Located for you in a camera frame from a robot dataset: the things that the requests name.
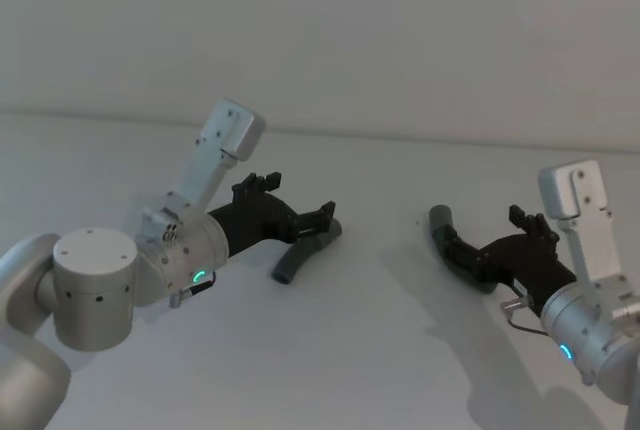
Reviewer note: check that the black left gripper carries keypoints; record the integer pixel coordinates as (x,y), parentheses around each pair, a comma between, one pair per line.
(260,220)

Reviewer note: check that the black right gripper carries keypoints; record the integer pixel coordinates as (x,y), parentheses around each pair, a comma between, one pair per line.
(525,265)

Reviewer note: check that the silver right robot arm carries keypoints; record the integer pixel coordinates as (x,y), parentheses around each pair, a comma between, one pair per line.
(580,325)

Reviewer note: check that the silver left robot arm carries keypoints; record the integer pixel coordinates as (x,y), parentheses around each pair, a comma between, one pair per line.
(95,270)

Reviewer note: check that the long curved grey tube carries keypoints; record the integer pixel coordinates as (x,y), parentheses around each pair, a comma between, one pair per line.
(295,262)

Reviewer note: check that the short curved grey tube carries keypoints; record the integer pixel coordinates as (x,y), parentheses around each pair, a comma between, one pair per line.
(440,217)

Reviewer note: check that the white table cloth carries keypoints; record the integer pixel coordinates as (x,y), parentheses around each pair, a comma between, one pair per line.
(350,350)

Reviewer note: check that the white curtain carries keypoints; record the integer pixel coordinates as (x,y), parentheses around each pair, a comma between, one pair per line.
(320,25)

